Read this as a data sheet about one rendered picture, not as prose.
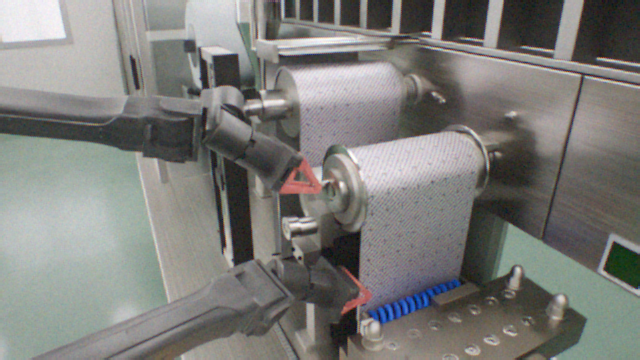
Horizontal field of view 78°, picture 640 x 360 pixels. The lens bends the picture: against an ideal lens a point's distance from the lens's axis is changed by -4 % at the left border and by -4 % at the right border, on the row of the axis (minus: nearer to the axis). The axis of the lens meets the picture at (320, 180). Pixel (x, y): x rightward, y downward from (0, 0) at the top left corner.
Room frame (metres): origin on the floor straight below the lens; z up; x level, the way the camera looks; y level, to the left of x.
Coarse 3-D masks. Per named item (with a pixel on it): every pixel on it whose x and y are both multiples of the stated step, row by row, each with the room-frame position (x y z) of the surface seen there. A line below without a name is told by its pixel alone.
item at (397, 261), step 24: (432, 216) 0.62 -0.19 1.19; (456, 216) 0.64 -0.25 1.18; (384, 240) 0.58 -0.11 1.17; (408, 240) 0.60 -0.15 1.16; (432, 240) 0.62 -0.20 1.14; (456, 240) 0.65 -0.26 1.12; (360, 264) 0.56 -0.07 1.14; (384, 264) 0.58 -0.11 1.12; (408, 264) 0.60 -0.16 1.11; (432, 264) 0.63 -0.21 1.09; (456, 264) 0.65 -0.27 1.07; (384, 288) 0.58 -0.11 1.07; (408, 288) 0.60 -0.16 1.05; (360, 312) 0.56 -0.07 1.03
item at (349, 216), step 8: (472, 144) 0.69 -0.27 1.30; (328, 160) 0.64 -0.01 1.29; (336, 160) 0.61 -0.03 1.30; (344, 160) 0.60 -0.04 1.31; (328, 168) 0.64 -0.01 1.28; (344, 168) 0.59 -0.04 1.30; (352, 176) 0.57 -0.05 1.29; (352, 184) 0.57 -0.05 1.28; (352, 192) 0.57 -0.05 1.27; (352, 200) 0.57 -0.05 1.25; (352, 208) 0.57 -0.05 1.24; (336, 216) 0.61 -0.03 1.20; (344, 216) 0.59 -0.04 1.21; (352, 216) 0.56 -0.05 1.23
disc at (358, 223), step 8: (328, 152) 0.66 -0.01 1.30; (336, 152) 0.63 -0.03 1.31; (344, 152) 0.61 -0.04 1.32; (352, 160) 0.58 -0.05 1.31; (352, 168) 0.58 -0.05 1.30; (360, 168) 0.57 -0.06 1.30; (360, 176) 0.56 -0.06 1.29; (360, 184) 0.56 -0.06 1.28; (360, 192) 0.56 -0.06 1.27; (360, 200) 0.56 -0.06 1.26; (360, 208) 0.56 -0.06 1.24; (360, 216) 0.56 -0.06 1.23; (344, 224) 0.60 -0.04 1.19; (352, 224) 0.58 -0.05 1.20; (360, 224) 0.56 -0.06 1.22; (352, 232) 0.58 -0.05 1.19
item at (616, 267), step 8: (616, 248) 0.50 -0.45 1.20; (624, 248) 0.49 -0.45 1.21; (616, 256) 0.50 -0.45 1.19; (624, 256) 0.49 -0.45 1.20; (632, 256) 0.48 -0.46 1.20; (608, 264) 0.50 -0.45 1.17; (616, 264) 0.49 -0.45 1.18; (624, 264) 0.48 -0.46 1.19; (632, 264) 0.48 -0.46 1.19; (616, 272) 0.49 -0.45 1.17; (624, 272) 0.48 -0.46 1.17; (632, 272) 0.47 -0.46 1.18; (624, 280) 0.48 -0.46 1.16; (632, 280) 0.47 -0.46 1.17
